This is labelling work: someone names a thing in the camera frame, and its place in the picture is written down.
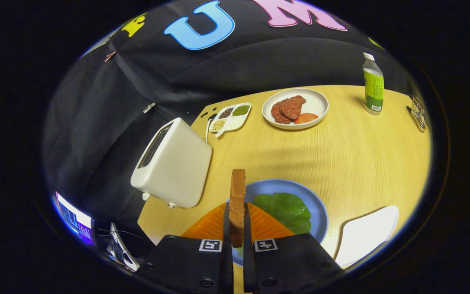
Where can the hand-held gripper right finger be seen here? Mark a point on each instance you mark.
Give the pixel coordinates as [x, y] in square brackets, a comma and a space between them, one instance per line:
[247, 261]

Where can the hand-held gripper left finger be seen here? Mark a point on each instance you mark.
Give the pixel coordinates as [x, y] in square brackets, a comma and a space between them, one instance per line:
[227, 261]

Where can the green lettuce leaf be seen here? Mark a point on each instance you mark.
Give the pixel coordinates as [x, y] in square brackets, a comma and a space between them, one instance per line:
[284, 210]

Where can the white bread slice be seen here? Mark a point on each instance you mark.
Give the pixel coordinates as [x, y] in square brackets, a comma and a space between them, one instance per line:
[237, 196]

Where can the blue plate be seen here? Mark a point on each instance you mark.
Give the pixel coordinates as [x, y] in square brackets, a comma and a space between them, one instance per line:
[276, 186]

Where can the white toaster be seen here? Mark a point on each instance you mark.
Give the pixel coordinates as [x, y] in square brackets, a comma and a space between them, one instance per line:
[178, 167]

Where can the white flat device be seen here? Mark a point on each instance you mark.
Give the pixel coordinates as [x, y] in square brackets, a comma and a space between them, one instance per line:
[120, 253]

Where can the rounded square white plate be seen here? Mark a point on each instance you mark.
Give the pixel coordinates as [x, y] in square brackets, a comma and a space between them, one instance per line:
[365, 237]

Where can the white divided seed dish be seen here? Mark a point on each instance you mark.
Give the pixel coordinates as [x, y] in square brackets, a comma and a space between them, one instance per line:
[233, 123]

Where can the brown meat patty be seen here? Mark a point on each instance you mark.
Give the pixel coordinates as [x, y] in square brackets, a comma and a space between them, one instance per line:
[276, 115]
[293, 107]

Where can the red tomato slice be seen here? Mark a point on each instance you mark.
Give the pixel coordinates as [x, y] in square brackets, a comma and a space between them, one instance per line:
[306, 118]

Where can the lit computer monitor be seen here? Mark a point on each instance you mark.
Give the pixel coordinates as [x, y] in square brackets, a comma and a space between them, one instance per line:
[74, 216]

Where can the round white plate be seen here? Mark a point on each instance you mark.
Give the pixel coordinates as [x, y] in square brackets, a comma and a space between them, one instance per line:
[315, 104]

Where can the small silver clip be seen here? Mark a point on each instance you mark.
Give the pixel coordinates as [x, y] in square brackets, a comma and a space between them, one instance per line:
[149, 107]

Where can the black backdrop cloth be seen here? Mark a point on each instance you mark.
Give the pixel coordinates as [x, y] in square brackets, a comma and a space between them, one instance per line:
[259, 57]

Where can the green label plastic bottle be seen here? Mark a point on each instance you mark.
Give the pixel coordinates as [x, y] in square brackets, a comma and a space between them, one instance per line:
[373, 87]

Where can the small clear ribbed dish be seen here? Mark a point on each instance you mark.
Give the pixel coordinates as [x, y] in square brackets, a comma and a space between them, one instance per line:
[417, 112]

